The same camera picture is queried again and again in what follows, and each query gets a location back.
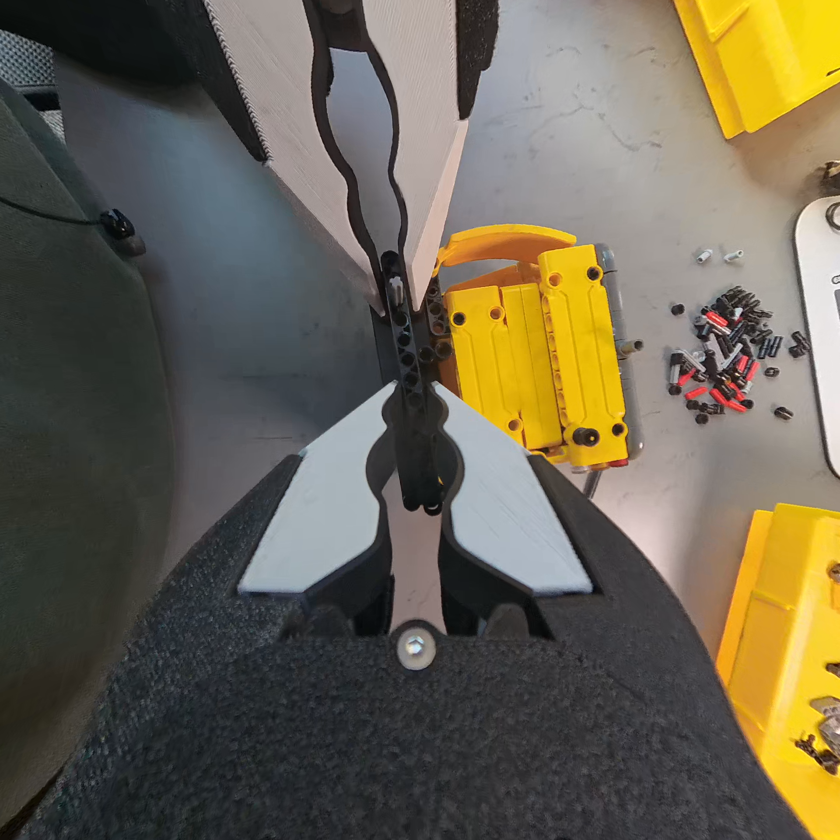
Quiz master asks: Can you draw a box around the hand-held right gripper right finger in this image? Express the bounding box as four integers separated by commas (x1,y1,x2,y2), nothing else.
430,381,593,636

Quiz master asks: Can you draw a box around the black hoodie drawstring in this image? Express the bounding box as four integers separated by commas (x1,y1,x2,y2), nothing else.
0,196,147,257

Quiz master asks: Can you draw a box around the pile of black red pins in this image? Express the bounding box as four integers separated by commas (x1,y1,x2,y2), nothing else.
666,285,815,424

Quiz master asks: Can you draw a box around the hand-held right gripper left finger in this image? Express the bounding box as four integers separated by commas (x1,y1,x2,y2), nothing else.
238,381,401,636

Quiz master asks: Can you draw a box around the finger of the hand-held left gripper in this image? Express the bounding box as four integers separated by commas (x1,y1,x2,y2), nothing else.
361,0,470,309
205,0,388,319

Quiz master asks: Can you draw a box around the instruction sheet on white stand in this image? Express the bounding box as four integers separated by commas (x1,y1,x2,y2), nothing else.
793,196,840,479

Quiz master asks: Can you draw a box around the yellow plastic bin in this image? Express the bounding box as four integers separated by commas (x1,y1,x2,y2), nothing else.
672,0,840,140
715,502,840,840

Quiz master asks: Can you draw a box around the heap of mixed lego parts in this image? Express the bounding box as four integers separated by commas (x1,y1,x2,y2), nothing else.
794,564,840,775

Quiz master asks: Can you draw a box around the long black lego beam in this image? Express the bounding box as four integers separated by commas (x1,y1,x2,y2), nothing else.
381,251,439,513

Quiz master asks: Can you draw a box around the yellow black lego robot body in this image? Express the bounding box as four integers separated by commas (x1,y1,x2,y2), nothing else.
374,224,647,475

